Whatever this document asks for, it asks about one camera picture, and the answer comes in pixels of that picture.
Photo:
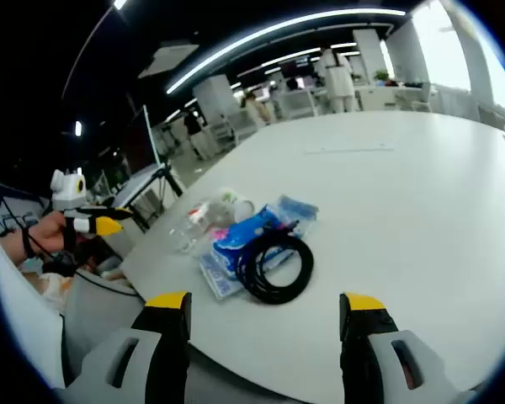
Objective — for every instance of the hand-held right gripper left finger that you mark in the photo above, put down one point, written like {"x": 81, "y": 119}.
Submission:
{"x": 94, "y": 374}

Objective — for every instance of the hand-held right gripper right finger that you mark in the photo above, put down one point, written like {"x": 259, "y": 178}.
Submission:
{"x": 362, "y": 336}

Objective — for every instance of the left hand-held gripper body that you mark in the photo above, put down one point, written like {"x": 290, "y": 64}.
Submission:
{"x": 67, "y": 193}

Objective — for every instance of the clear plastic bottle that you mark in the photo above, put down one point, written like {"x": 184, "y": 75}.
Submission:
{"x": 193, "y": 229}

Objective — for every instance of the white paper cup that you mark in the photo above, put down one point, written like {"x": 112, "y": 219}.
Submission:
{"x": 231, "y": 200}

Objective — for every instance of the clear bag with blue item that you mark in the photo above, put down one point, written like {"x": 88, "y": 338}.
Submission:
{"x": 219, "y": 278}

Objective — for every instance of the blue flowered tissue pack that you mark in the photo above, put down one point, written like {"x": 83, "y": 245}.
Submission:
{"x": 244, "y": 233}

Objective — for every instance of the person's left hand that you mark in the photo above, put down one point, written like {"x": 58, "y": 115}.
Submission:
{"x": 46, "y": 235}

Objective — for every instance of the black tripod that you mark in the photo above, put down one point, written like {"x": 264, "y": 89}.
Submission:
{"x": 170, "y": 181}

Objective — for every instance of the dark screen on stand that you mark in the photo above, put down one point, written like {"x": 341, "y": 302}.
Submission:
{"x": 141, "y": 143}

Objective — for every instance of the white table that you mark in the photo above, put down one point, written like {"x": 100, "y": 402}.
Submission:
{"x": 383, "y": 210}

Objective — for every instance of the ceiling air conditioner panel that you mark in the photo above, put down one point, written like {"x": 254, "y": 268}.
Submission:
{"x": 168, "y": 59}

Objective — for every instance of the white power strip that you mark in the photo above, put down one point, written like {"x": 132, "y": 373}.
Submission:
{"x": 349, "y": 149}

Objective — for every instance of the long ceiling light strip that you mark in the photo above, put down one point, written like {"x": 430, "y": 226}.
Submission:
{"x": 256, "y": 38}

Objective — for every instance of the green potted plant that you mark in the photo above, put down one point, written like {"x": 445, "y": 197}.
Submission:
{"x": 381, "y": 76}

